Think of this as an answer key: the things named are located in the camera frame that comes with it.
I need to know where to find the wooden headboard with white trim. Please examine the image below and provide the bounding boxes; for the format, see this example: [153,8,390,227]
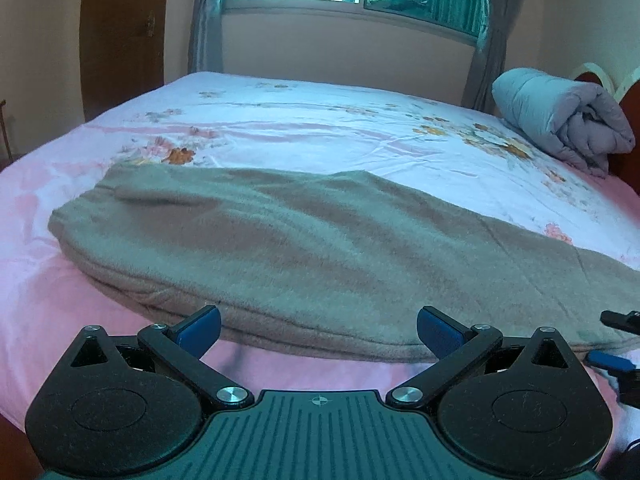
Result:
[570,62,640,196]

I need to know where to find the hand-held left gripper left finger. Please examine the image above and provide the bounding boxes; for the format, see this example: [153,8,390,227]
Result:
[47,305,255,409]

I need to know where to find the bed with floral sheet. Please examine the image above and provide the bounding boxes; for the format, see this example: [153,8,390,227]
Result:
[0,71,640,436]

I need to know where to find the grey curtain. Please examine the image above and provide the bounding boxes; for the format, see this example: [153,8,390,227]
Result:
[189,0,236,74]
[462,0,527,111]

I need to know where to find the rolled grey duvet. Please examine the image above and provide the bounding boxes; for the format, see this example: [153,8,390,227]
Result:
[491,66,637,177]

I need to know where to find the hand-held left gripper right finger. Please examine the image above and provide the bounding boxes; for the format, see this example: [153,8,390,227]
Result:
[386,305,591,408]

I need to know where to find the brown wooden door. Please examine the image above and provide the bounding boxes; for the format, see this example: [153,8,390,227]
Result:
[80,0,174,124]

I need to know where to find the grey fleece pants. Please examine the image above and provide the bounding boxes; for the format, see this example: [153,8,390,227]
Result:
[48,164,640,364]

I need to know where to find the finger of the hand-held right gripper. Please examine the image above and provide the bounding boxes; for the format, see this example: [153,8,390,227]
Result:
[600,309,640,334]
[586,350,637,374]

